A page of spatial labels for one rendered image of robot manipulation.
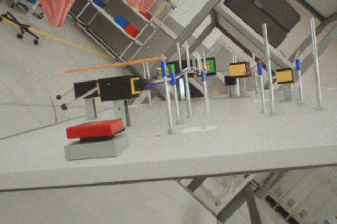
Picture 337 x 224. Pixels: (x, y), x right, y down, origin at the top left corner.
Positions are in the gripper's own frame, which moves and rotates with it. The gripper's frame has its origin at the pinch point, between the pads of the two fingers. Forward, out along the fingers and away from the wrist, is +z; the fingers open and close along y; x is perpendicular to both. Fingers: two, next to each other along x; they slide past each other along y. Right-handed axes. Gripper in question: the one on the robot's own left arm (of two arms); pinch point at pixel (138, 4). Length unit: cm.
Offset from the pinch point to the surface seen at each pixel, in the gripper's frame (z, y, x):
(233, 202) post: 58, 84, -28
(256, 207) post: 47, 57, -35
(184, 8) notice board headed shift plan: -60, 752, 193
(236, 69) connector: 7, 49, -15
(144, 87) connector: 12.8, -2.1, -5.9
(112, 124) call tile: 13.9, -25.7, -11.1
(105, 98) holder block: 16.7, -2.8, -0.1
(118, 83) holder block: 13.5, -2.8, -1.7
